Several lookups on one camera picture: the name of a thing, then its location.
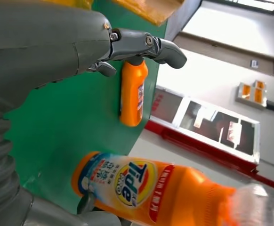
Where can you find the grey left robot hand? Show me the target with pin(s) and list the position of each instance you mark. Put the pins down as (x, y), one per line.
(45, 46)

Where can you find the green table mat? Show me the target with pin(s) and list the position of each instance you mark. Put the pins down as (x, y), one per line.
(56, 124)

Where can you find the yellow plastic wrapped box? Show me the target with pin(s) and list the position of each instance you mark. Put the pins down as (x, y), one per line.
(151, 9)

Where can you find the red white display cabinet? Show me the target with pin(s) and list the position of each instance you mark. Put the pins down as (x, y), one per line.
(210, 140)

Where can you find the orange panel wall box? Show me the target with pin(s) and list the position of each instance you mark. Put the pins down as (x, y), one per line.
(252, 95)

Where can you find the orange Tide detergent bottle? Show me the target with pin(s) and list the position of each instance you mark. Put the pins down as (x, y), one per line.
(174, 193)

